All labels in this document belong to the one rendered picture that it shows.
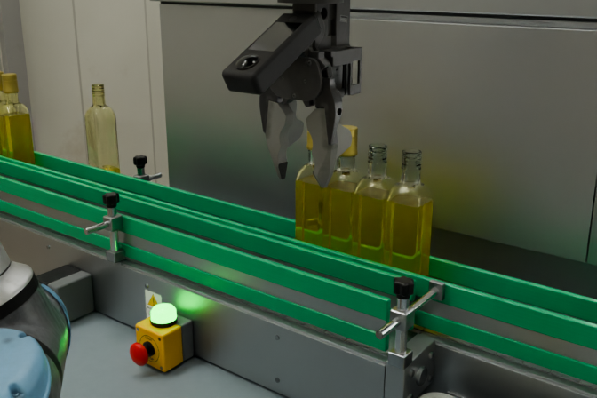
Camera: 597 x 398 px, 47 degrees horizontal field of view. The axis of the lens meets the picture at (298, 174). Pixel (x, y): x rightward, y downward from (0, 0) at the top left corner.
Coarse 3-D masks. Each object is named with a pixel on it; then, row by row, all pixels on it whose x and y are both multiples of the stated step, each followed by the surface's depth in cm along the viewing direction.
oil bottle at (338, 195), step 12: (336, 180) 109; (348, 180) 108; (324, 192) 111; (336, 192) 110; (348, 192) 108; (324, 204) 111; (336, 204) 110; (348, 204) 109; (324, 216) 112; (336, 216) 111; (348, 216) 109; (324, 228) 113; (336, 228) 111; (348, 228) 110; (324, 240) 113; (336, 240) 112; (348, 240) 110; (348, 252) 111
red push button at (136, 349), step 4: (132, 344) 114; (136, 344) 114; (140, 344) 114; (132, 348) 114; (136, 348) 113; (140, 348) 113; (144, 348) 113; (148, 348) 115; (132, 352) 114; (136, 352) 113; (140, 352) 113; (144, 352) 113; (148, 352) 115; (132, 356) 114; (136, 356) 114; (140, 356) 113; (144, 356) 113; (132, 360) 115; (136, 360) 114; (140, 360) 113; (144, 360) 113; (140, 364) 114; (144, 364) 114
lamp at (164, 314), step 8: (160, 304) 118; (168, 304) 118; (152, 312) 116; (160, 312) 115; (168, 312) 116; (176, 312) 118; (152, 320) 116; (160, 320) 115; (168, 320) 116; (176, 320) 117
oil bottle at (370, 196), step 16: (368, 176) 107; (368, 192) 106; (384, 192) 105; (368, 208) 106; (384, 208) 105; (368, 224) 107; (384, 224) 106; (352, 240) 110; (368, 240) 108; (384, 240) 107; (368, 256) 108
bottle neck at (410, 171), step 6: (402, 150) 103; (408, 150) 104; (414, 150) 103; (420, 150) 103; (402, 156) 102; (408, 156) 102; (414, 156) 102; (420, 156) 102; (402, 162) 103; (408, 162) 102; (414, 162) 102; (420, 162) 102; (402, 168) 103; (408, 168) 102; (414, 168) 102; (420, 168) 103; (402, 174) 103; (408, 174) 102; (414, 174) 102; (402, 180) 103; (408, 180) 103; (414, 180) 103
